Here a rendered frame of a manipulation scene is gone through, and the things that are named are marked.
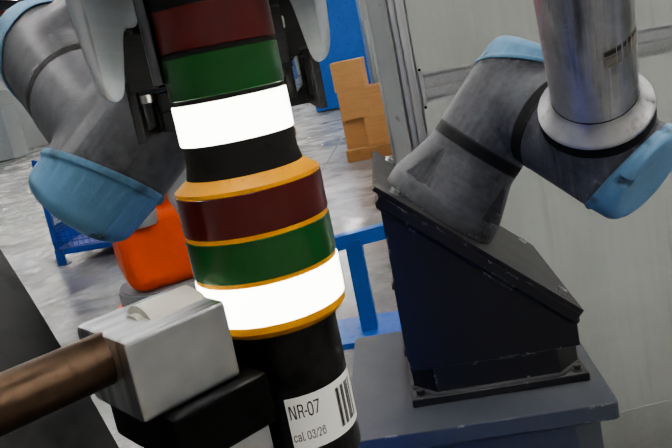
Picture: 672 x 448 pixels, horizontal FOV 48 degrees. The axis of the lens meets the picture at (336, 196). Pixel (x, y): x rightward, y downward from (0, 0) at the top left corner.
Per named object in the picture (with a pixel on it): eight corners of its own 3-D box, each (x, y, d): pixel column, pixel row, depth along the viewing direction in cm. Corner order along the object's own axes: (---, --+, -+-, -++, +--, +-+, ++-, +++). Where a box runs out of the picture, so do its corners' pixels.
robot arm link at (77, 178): (81, 183, 56) (171, 65, 55) (143, 268, 49) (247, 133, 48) (-13, 138, 50) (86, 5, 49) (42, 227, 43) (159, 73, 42)
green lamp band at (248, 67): (210, 98, 20) (199, 51, 19) (149, 107, 22) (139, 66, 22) (308, 76, 22) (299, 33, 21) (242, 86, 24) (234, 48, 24)
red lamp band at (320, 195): (237, 247, 20) (227, 202, 19) (157, 237, 23) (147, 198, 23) (357, 201, 22) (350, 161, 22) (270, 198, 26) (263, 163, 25)
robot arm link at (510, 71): (472, 134, 102) (528, 46, 99) (547, 184, 93) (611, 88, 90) (422, 107, 93) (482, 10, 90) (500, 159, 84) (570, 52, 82)
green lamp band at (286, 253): (248, 295, 20) (238, 250, 20) (167, 278, 23) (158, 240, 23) (366, 243, 23) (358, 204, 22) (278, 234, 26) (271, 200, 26)
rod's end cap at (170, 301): (146, 314, 19) (212, 286, 20) (112, 303, 21) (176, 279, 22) (165, 386, 20) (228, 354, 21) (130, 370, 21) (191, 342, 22)
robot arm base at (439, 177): (385, 169, 102) (424, 105, 100) (479, 224, 103) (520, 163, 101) (389, 192, 87) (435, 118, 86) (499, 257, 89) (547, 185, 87)
